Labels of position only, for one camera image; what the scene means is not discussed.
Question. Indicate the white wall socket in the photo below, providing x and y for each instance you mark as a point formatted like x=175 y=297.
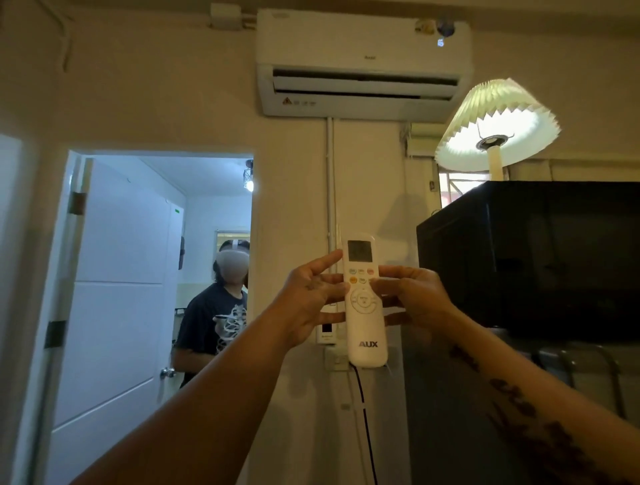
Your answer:
x=334 y=355

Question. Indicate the white junction box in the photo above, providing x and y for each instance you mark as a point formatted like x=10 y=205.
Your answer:
x=226 y=16

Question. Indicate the hanging ceiling light bulb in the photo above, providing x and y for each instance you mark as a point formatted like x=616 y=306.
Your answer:
x=248 y=177

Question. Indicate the person's right forearm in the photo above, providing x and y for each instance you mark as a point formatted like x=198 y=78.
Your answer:
x=540 y=399

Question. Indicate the white door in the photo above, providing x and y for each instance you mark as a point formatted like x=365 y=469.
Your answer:
x=112 y=310

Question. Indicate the pleated white table lamp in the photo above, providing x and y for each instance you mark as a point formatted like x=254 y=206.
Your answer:
x=497 y=127

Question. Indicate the person's left hand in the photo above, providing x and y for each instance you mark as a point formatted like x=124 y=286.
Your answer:
x=300 y=305

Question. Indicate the black microwave oven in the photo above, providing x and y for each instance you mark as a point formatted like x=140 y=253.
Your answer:
x=535 y=260

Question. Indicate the grey refrigerator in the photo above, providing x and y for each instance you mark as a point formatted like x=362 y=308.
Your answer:
x=450 y=414

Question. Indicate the person's left thumb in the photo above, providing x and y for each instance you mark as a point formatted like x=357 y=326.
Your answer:
x=320 y=262

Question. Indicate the person's left forearm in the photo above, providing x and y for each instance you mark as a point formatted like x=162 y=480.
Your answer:
x=200 y=404

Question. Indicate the white wall air conditioner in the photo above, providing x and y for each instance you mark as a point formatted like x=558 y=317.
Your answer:
x=364 y=67

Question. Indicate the person's right hand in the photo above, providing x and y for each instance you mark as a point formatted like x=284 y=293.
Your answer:
x=420 y=300

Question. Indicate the silver door knob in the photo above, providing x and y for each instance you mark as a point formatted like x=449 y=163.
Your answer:
x=168 y=372

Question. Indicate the person's right thumb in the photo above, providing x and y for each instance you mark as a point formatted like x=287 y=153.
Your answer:
x=382 y=287

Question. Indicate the white wall conduit pipe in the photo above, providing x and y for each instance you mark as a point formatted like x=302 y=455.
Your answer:
x=330 y=185

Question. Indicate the white remote control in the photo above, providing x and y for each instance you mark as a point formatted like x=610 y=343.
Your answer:
x=364 y=305

